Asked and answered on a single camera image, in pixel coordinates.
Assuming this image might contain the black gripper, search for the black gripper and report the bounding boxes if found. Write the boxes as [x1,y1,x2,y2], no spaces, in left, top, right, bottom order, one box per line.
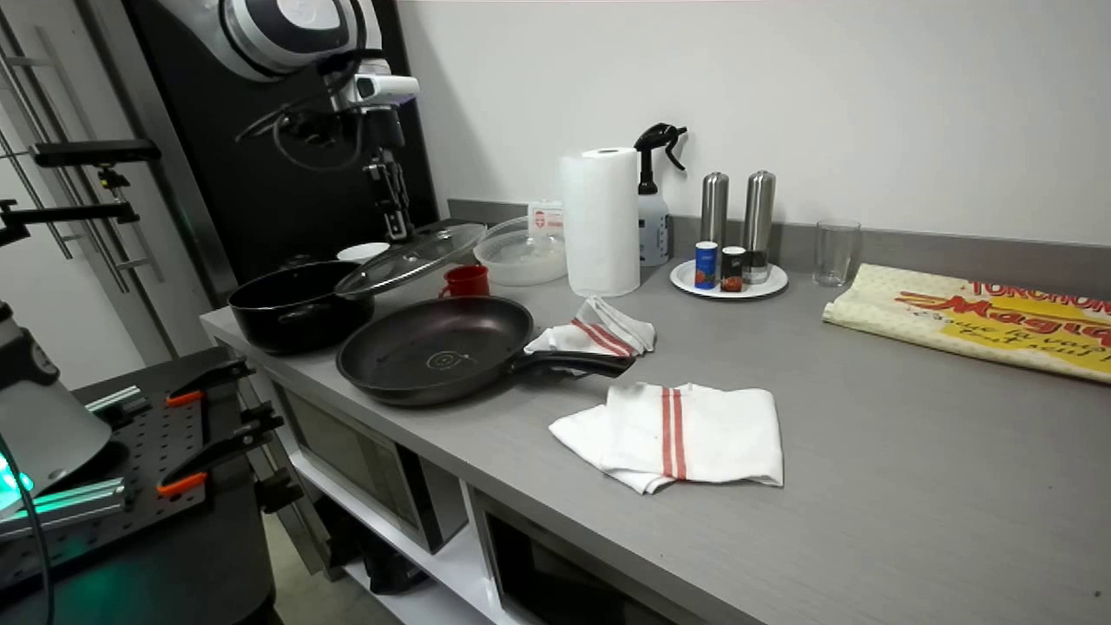
[361,111,418,247]

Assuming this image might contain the glass lid black knob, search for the glass lid black knob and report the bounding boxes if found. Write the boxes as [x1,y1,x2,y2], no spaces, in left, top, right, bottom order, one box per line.
[329,220,490,298]

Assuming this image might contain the black pot loop handles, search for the black pot loop handles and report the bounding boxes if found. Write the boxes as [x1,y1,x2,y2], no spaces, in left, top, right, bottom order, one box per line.
[224,252,378,358]

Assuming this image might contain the black frying pan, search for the black frying pan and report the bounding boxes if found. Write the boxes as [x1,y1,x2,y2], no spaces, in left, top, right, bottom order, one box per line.
[333,296,638,409]

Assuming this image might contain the clear drinking glass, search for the clear drinking glass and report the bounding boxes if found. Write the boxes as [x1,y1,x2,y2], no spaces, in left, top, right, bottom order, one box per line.
[812,220,866,291]

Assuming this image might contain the small white bowl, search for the small white bowl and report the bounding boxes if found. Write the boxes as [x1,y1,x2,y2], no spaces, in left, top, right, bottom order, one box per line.
[333,240,396,269]

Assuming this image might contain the red mug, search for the red mug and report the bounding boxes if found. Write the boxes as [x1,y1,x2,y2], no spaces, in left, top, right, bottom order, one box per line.
[441,264,492,305]

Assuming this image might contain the clear plastic bowl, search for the clear plastic bowl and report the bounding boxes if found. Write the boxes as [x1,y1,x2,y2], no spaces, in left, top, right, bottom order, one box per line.
[473,212,568,287]

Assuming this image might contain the white paper towel roll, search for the white paper towel roll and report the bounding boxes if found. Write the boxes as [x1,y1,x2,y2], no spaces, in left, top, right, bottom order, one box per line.
[558,144,641,298]

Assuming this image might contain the crumpled white cloth red stripes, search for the crumpled white cloth red stripes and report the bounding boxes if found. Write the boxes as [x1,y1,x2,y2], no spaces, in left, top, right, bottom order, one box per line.
[521,296,661,366]

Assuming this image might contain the black clamp orange tips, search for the black clamp orange tips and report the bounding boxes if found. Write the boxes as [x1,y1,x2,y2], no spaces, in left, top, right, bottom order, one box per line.
[160,354,258,409]
[152,399,288,502]

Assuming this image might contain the built-in black oven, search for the built-in black oven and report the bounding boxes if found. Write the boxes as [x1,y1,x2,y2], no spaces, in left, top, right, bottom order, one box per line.
[274,387,466,553]
[466,482,675,625]

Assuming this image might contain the spray bottle black trigger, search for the spray bottle black trigger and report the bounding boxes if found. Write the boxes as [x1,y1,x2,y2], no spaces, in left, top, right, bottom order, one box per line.
[631,117,690,274]

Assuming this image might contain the small blue-labelled jar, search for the small blue-labelled jar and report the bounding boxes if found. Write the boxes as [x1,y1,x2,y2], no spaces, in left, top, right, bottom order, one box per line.
[690,240,723,291]

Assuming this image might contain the steel pepper mill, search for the steel pepper mill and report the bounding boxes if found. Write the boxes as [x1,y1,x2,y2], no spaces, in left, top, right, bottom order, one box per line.
[744,167,778,287]
[698,170,733,251]

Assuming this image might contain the black perforated breadboard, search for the black perforated breadboard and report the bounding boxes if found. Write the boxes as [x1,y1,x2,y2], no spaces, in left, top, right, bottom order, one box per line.
[0,368,255,593]

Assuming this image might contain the small dark spice jar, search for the small dark spice jar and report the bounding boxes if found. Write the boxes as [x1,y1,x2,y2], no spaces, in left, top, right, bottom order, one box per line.
[717,242,750,296]

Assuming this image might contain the white counter cabinet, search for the white counter cabinet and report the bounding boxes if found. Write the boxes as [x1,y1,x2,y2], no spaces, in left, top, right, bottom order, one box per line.
[200,305,698,625]

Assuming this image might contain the folded white cloth red stripes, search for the folded white cloth red stripes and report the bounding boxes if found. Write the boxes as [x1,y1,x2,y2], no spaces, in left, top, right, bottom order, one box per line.
[544,382,788,500]

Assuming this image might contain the round white plate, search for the round white plate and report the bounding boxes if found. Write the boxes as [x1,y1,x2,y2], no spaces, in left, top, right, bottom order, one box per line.
[665,252,792,305]

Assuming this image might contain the black robot table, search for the black robot table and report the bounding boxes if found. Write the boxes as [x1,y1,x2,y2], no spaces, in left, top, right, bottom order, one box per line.
[0,345,280,625]

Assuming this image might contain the yellow printed bag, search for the yellow printed bag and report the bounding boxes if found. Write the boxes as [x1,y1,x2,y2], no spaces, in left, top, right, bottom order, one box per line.
[820,259,1111,390]

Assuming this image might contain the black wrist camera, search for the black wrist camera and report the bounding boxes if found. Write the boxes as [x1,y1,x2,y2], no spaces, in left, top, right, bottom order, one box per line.
[272,109,366,152]

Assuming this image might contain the black stereo camera bar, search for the black stereo camera bar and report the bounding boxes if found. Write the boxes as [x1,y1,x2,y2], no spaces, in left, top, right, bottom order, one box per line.
[32,136,165,170]

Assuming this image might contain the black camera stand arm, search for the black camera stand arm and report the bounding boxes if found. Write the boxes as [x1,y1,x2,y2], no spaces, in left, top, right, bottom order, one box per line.
[0,197,143,251]

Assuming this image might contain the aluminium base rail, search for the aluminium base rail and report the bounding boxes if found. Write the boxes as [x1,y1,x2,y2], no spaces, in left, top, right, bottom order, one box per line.
[0,475,131,539]

